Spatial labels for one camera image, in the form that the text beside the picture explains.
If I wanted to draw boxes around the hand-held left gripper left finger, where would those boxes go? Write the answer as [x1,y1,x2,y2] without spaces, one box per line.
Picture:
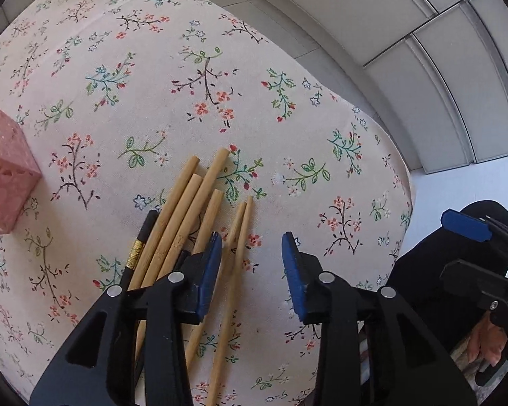
[29,232,223,406]

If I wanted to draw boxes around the pink perforated utensil basket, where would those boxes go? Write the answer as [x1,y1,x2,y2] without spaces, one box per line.
[0,96,42,236]

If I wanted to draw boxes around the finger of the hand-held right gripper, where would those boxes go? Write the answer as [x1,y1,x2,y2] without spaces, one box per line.
[441,208,508,258]
[440,260,508,305]

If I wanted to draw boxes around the black clothing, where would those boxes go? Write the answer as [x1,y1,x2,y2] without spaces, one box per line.
[385,200,508,354]

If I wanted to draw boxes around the black chopstick with gold band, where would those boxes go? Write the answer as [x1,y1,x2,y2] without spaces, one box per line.
[121,209,159,290]

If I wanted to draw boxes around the floral tablecloth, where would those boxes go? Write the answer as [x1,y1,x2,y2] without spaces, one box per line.
[0,0,413,406]

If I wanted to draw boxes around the white kitchen cabinets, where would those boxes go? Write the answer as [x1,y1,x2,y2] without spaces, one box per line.
[212,0,508,174]

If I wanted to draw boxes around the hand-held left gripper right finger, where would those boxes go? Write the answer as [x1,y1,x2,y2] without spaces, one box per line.
[281,233,477,406]

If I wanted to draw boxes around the bunch of bamboo chopsticks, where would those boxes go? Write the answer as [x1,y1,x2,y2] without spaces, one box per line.
[129,148,255,406]

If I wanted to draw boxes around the person's right hand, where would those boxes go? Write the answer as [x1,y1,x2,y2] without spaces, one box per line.
[468,313,507,367]

